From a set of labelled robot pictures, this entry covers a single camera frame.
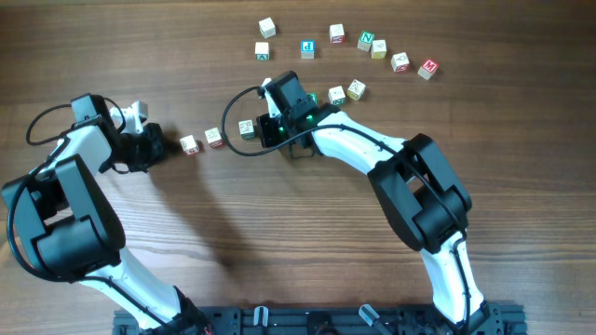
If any green Z block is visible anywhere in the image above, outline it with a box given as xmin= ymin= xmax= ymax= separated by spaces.
xmin=238 ymin=120 xmax=255 ymax=140

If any red G block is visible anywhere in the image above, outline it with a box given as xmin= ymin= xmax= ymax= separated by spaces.
xmin=180 ymin=135 xmax=200 ymax=155

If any red block with drawing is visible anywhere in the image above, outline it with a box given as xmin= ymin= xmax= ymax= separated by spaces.
xmin=205 ymin=127 xmax=224 ymax=149

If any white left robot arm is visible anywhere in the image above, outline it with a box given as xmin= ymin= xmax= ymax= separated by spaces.
xmin=2 ymin=93 xmax=212 ymax=334

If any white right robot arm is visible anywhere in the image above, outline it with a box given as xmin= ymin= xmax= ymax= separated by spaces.
xmin=258 ymin=71 xmax=484 ymax=333

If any green F block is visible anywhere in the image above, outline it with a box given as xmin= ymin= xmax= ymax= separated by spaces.
xmin=307 ymin=93 xmax=318 ymax=104

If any green side white block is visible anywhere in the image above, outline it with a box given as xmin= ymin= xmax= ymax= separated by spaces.
xmin=328 ymin=86 xmax=346 ymax=105

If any green V block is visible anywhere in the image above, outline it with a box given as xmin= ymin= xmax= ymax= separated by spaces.
xmin=254 ymin=42 xmax=270 ymax=61

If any blue P block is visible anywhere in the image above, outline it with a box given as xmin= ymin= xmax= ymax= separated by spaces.
xmin=301 ymin=40 xmax=315 ymax=60

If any yellow V block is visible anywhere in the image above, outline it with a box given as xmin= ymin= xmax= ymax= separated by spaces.
xmin=347 ymin=79 xmax=366 ymax=101

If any plain white block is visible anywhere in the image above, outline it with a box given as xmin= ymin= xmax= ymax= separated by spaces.
xmin=258 ymin=18 xmax=277 ymax=38

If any red X block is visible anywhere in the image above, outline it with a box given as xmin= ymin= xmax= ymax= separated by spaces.
xmin=329 ymin=23 xmax=345 ymax=44

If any yellow side block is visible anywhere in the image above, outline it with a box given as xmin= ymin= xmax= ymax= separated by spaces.
xmin=371 ymin=39 xmax=387 ymax=60

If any green N block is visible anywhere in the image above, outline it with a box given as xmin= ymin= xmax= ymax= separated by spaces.
xmin=357 ymin=31 xmax=374 ymax=52

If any red Q block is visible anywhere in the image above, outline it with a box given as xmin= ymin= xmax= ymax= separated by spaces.
xmin=391 ymin=52 xmax=410 ymax=73

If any red M block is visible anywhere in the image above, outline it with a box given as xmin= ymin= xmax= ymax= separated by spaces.
xmin=417 ymin=59 xmax=440 ymax=80

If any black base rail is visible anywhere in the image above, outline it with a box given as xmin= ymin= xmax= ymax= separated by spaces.
xmin=112 ymin=302 xmax=528 ymax=335

